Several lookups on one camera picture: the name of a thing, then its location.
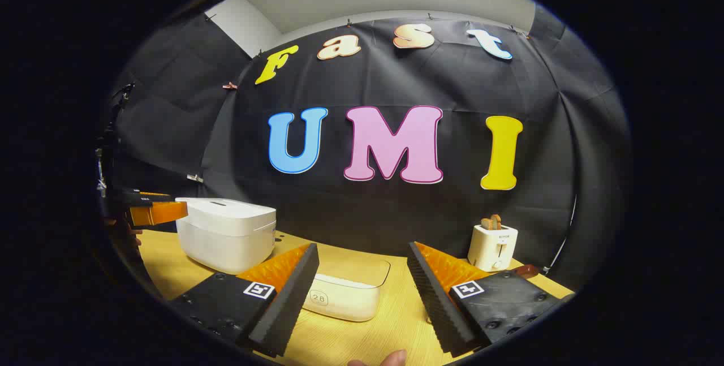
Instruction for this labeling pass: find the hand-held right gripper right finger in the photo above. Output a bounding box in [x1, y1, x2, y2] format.
[407, 242, 575, 358]

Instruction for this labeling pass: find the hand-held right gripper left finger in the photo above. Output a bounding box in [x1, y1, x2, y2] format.
[170, 243, 320, 358]

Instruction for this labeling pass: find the white rice cooker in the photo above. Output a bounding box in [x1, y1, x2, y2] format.
[175, 197, 277, 275]

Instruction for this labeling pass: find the clear plastic container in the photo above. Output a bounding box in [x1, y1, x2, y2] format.
[301, 259, 391, 322]

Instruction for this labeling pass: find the white toaster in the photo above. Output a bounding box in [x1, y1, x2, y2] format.
[468, 223, 518, 272]

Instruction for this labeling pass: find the black backdrop cloth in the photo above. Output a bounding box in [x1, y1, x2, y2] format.
[107, 7, 631, 293]

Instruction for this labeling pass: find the white wall cable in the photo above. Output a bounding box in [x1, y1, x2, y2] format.
[542, 193, 578, 273]

